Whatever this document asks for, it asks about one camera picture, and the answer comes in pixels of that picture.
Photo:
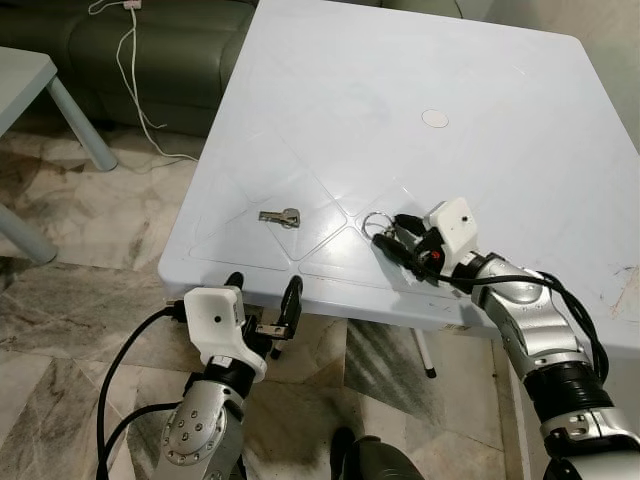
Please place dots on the dark right robot leg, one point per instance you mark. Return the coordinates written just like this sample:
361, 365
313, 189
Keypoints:
385, 462

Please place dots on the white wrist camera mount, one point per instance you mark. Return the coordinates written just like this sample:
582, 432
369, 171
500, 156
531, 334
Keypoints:
455, 225
215, 320

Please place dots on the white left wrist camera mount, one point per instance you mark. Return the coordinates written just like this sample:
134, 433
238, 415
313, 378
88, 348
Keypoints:
215, 320

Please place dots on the round white table cap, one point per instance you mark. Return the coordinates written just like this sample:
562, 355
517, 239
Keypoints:
435, 119

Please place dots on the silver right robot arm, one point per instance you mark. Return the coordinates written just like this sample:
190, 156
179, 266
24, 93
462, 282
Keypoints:
540, 330

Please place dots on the grey side table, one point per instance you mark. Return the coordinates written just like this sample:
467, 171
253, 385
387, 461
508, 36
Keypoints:
20, 85

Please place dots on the small pink white plug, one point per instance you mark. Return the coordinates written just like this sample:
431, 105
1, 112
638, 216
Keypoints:
133, 4

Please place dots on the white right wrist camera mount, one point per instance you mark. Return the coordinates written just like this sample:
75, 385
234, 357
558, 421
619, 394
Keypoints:
455, 225

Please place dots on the white table leg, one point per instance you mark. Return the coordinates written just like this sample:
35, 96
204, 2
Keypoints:
426, 352

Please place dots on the single silver key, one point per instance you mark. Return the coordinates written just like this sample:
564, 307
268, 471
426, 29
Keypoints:
284, 216

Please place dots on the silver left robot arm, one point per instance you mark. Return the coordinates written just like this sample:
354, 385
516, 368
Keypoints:
200, 430

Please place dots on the dark green sofa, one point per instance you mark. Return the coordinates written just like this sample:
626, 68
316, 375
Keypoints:
190, 60

